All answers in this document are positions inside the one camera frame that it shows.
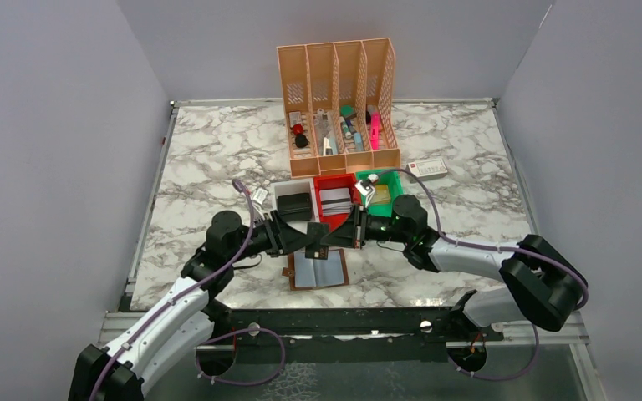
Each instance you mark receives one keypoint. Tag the small white label box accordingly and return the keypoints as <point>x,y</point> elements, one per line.
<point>428,169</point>

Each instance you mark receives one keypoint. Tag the silver VIP card stack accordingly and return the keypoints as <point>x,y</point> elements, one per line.
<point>336,201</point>

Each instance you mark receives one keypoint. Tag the white stapler tool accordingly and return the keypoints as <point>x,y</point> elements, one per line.
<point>327,148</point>

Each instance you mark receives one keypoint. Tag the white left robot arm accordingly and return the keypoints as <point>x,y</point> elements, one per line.
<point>128,366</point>

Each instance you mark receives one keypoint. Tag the gold credit card stack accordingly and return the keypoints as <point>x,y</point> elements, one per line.
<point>381,196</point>

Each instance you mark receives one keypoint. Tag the black metal base rail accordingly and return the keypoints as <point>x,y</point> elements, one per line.
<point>339,335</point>

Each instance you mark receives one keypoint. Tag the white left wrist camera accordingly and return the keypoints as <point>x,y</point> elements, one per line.
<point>259,196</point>

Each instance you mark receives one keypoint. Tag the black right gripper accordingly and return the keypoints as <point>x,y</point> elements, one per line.
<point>360,233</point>

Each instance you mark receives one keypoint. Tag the brown leather card holder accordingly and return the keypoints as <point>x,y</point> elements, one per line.
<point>306,274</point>

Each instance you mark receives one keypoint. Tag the pink marker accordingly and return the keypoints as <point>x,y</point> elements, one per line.
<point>374,133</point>

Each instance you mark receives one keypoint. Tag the black card stack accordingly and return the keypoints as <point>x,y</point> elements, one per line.
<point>295,207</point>

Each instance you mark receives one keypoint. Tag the teal eraser block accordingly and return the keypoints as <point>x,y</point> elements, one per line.
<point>347,112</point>

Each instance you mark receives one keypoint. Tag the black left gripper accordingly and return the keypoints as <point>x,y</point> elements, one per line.
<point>272,234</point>

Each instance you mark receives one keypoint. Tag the black round object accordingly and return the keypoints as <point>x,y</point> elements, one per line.
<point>301,141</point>

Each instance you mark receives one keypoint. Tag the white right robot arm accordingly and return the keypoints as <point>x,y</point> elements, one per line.
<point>539,285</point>

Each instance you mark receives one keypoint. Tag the peach plastic file organizer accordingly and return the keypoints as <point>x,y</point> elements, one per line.
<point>316,80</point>

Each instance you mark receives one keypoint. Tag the red round stamp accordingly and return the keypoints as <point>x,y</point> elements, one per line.
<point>297,129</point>

